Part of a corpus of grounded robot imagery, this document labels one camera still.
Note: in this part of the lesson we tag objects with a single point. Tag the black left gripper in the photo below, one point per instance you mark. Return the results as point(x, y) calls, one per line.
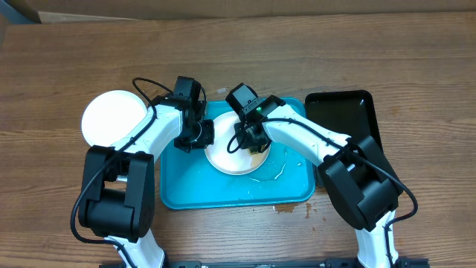
point(208, 140)

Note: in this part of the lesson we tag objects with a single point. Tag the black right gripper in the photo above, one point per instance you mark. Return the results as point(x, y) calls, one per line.
point(255, 144)

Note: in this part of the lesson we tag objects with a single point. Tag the green yellow sponge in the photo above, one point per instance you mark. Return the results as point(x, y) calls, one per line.
point(256, 150)

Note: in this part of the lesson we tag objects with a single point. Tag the white plate with red stain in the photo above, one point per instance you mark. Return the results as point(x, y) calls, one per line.
point(241, 162)

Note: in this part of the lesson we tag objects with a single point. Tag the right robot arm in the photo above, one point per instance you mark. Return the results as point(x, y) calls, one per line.
point(359, 180)

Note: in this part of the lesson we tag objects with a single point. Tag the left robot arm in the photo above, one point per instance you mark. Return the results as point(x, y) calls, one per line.
point(127, 134)

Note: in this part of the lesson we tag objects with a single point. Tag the blue plastic tray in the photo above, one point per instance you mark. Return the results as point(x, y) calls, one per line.
point(189, 180)

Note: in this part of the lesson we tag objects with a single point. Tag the black water tray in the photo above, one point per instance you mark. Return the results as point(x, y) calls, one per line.
point(350, 112)

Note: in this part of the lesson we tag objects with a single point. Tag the small clear tape piece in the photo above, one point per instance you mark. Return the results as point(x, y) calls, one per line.
point(221, 90)

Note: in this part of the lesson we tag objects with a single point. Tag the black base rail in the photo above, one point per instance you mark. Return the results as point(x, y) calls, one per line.
point(328, 263)

